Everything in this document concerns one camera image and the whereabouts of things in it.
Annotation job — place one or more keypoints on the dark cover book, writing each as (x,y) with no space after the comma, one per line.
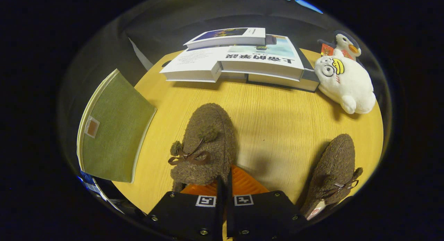
(310,76)

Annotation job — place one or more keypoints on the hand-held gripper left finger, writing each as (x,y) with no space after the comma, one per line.
(220,199)

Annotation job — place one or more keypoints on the green fabric storage box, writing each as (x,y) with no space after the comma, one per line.
(114,137)

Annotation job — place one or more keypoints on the white seal plush toy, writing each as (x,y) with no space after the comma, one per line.
(350,88)

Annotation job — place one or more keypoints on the brown fuzzy shoe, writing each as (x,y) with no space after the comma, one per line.
(208,130)
(333,164)

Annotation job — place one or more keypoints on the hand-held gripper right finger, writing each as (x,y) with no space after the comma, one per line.
(229,206)

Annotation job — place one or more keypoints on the pale blue cover book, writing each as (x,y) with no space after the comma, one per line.
(263,59)

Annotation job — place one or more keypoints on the blue photo cover book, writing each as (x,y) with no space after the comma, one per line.
(236,40)

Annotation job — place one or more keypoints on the grey penguin plush toy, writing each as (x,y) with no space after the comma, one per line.
(345,43)

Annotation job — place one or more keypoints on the printed colour poster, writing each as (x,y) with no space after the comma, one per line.
(88,183)

